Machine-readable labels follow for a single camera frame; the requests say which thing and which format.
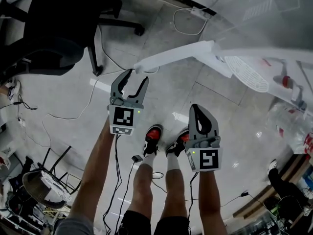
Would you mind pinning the black power adapter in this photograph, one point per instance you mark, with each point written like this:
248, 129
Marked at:
137, 158
244, 194

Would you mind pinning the person's right leg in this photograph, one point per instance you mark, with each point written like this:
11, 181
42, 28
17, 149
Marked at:
174, 190

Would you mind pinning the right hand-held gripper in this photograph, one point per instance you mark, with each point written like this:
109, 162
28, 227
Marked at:
207, 159

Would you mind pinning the white water dispenser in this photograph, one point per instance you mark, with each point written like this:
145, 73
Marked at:
269, 33

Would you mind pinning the person's left leg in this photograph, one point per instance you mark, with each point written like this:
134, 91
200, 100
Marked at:
143, 187

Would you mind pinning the cluster of clear empty jugs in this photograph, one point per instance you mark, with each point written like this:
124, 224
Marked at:
288, 128

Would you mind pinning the person's red black shoe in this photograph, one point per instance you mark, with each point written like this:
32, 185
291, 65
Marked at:
178, 142
152, 137

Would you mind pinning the person's leg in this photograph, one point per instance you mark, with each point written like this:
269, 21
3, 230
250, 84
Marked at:
174, 190
143, 187

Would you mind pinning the person's right forearm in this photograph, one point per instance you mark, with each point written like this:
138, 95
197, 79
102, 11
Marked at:
210, 199

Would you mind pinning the person's left forearm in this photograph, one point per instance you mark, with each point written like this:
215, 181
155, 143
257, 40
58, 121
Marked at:
95, 170

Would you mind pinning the white cabinet door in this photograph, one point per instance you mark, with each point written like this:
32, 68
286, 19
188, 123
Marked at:
171, 55

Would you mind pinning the person's right red black shoe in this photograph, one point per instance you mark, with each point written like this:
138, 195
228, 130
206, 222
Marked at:
178, 142

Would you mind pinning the dark wicker chair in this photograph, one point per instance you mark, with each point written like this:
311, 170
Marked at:
36, 187

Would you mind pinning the patterned round seat cushion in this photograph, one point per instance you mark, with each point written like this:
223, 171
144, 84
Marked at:
55, 185

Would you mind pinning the black office chair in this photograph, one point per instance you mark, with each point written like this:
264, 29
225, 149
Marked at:
53, 21

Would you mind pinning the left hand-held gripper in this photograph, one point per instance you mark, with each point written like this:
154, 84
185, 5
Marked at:
124, 116

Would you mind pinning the person's black shorts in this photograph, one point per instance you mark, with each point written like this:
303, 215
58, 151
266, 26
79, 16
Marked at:
156, 225

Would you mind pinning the person's left red black shoe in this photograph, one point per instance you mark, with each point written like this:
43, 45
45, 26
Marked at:
152, 137

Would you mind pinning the white power strip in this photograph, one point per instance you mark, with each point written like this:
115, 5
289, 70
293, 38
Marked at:
199, 12

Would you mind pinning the person's grey shirt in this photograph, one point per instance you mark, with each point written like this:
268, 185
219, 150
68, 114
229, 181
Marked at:
73, 225

